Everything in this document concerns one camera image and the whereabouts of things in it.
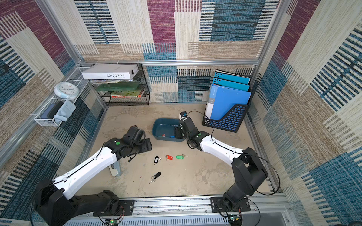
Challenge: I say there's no teal plastic storage box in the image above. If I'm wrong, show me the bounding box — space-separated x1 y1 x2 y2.
152 118 185 142

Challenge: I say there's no black tag key white label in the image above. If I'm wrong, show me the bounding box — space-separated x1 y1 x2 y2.
154 156 161 165

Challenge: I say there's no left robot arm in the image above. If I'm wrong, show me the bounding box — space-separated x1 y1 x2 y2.
30 126 152 226

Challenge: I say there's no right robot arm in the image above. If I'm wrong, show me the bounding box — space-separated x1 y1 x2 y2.
175 117 268 211

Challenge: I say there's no white FOLIO-02 box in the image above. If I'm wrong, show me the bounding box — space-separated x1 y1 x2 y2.
82 64 139 80

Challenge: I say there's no light blue stapler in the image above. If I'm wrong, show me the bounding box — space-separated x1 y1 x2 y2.
109 161 122 178

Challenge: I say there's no colourful book lower shelf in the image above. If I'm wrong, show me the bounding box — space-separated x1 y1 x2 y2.
110 90 144 98

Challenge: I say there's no blue folder front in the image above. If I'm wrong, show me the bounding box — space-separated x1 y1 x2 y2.
205 84 251 120

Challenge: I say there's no black mesh file holder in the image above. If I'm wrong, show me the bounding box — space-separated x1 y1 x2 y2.
202 104 250 133

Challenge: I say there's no green book on shelf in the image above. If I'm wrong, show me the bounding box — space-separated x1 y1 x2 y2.
96 82 140 91

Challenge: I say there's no teal folder back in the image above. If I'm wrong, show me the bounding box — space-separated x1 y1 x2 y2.
214 70 250 85

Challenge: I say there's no teal folder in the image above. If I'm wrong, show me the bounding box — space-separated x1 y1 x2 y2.
213 78 250 92
214 70 250 85

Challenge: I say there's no teal folder middle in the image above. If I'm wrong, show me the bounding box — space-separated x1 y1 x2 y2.
213 78 250 92

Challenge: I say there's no light blue cloth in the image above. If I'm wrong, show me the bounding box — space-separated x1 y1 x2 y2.
54 100 76 124

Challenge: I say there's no white round clock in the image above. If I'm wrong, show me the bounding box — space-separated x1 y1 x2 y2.
54 82 80 100

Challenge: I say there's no dark blue pouch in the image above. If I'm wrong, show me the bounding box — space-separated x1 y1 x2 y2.
40 101 63 119

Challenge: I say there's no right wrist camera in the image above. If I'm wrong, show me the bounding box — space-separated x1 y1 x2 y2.
180 111 188 120

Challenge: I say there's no black wire shelf rack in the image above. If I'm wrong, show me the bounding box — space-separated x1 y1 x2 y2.
90 64 150 107

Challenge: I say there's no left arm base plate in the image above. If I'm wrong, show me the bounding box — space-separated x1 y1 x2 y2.
93 199 135 217

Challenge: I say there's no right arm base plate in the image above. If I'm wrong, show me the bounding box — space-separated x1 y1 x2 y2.
209 196 251 213

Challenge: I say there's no white wire basket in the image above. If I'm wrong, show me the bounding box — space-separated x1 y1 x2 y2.
34 67 88 127

